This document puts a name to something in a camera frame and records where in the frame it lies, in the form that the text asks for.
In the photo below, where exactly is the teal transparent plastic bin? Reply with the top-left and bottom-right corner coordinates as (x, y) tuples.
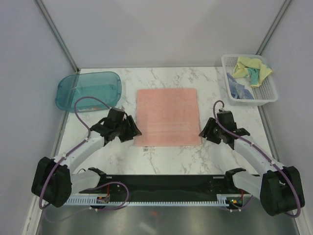
(55, 71), (122, 113)

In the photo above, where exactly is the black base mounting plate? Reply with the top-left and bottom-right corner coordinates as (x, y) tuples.
(78, 174), (252, 203)

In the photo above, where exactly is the teal cloth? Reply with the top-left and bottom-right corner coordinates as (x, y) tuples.
(247, 68), (260, 87)

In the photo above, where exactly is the aluminium corner post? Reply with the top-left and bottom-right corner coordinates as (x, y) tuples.
(34, 0), (80, 73)
(256, 0), (293, 55)

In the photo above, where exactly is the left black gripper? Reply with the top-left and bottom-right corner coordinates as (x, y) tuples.
(114, 115), (141, 143)

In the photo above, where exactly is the right aluminium corner post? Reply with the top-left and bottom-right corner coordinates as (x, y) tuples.
(256, 0), (293, 55)

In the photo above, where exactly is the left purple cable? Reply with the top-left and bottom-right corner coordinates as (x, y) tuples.
(39, 96), (130, 224)

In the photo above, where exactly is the white slotted cable duct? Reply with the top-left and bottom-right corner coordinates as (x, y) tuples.
(64, 194), (240, 207)

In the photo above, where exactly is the left aluminium corner post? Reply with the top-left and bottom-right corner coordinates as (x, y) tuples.
(34, 0), (80, 73)

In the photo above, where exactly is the blue cloth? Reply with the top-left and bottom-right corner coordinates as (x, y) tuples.
(227, 73), (254, 99)

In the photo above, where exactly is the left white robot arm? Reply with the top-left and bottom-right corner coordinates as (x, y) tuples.
(31, 108), (142, 208)

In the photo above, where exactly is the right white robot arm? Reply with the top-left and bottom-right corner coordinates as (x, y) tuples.
(199, 110), (305, 216)

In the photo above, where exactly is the white perforated plastic basket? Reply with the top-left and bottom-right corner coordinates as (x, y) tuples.
(221, 54), (278, 106)

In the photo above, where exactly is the aluminium extrusion rail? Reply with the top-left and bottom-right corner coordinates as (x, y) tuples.
(291, 181), (303, 196)

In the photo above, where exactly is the yellow cloth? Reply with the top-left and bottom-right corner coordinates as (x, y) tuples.
(232, 56), (272, 87)

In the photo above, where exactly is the pink towel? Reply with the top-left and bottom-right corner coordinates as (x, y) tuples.
(135, 88), (201, 147)

